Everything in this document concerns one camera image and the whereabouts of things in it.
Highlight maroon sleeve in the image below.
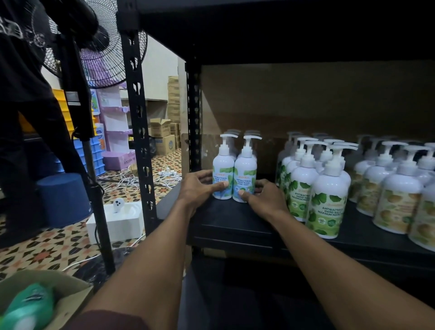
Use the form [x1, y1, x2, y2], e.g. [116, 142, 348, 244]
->
[64, 310, 151, 330]

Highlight tangle of white cables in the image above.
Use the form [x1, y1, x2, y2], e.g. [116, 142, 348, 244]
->
[101, 165, 183, 195]

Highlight blue plastic stool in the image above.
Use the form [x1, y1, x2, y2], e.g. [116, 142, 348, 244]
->
[36, 173, 93, 229]

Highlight black metal shelving rack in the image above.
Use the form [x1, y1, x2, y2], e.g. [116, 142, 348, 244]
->
[116, 0, 435, 330]

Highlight open brown carton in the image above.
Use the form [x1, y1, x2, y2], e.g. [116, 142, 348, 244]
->
[149, 118, 172, 138]

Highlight person's right forearm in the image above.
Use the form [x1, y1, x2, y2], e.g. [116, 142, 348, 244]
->
[270, 210, 435, 330]

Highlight green refill pouch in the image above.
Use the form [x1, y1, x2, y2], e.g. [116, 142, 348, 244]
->
[0, 283, 56, 330]

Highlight stack of blue plastic bins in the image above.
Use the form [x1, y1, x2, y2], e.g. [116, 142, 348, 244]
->
[54, 136, 106, 177]

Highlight white rectangular box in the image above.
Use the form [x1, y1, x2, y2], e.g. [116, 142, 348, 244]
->
[86, 201, 145, 245]

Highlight blue-label white pump bottle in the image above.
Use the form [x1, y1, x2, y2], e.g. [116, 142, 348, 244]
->
[244, 130, 262, 158]
[232, 135, 263, 203]
[212, 133, 239, 201]

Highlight row of orange-label pump bottles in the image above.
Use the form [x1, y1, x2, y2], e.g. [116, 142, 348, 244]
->
[346, 134, 435, 253]

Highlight row of green-label pump bottles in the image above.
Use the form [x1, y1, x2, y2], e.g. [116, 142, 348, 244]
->
[275, 131, 359, 240]

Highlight black standing fan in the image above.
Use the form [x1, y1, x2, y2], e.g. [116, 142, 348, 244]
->
[32, 0, 149, 293]

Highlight white floor cable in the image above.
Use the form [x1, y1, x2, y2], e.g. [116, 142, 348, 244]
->
[61, 233, 147, 272]

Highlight person's right hand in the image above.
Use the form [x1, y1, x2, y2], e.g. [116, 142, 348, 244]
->
[238, 179, 290, 223]

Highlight stack of yellow plastic bins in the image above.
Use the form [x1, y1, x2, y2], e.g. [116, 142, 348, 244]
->
[19, 89, 98, 138]

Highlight person's left forearm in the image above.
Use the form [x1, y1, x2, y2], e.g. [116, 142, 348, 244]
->
[83, 201, 204, 330]

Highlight person's left hand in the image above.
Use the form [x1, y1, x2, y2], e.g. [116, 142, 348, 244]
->
[178, 169, 230, 215]

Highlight closed brown carton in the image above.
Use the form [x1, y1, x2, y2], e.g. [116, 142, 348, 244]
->
[154, 135, 176, 156]

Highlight open cardboard box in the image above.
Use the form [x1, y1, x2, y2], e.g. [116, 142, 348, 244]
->
[0, 270, 94, 330]

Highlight purple cardboard display stand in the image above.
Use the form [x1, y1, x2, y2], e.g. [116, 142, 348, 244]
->
[96, 84, 137, 171]

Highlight tall stack of brown cartons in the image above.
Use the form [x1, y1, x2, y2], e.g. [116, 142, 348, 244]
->
[167, 76, 181, 124]

